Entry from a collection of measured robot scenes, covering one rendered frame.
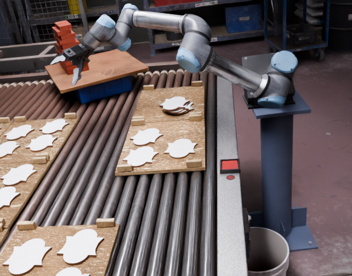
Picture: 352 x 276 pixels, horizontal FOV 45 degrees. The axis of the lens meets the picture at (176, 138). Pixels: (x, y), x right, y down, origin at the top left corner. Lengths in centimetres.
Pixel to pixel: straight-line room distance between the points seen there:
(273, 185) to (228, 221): 106
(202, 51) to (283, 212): 114
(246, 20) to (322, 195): 371
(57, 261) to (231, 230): 52
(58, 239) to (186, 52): 91
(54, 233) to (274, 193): 138
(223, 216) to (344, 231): 147
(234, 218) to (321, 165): 201
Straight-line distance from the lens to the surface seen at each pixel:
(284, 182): 240
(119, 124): 206
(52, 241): 141
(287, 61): 198
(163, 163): 164
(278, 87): 193
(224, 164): 161
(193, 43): 182
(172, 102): 204
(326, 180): 316
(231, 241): 130
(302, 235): 267
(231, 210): 141
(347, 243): 268
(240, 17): 621
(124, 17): 207
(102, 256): 130
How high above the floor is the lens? 180
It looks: 29 degrees down
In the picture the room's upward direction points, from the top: 8 degrees counter-clockwise
